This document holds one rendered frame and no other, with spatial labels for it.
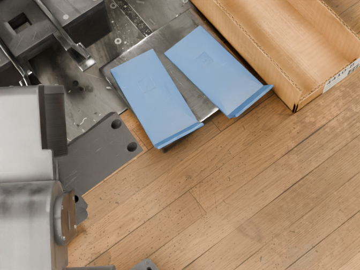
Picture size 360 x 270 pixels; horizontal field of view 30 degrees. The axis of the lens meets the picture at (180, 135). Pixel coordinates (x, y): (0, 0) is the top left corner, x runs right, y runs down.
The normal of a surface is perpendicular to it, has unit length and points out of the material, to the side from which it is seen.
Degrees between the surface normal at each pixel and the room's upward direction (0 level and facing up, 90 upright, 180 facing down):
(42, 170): 26
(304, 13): 90
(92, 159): 31
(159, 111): 0
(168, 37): 0
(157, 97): 0
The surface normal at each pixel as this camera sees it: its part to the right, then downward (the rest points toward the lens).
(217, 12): -0.80, 0.57
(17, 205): -0.05, -0.51
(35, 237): -0.03, -0.05
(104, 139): 0.25, 0.04
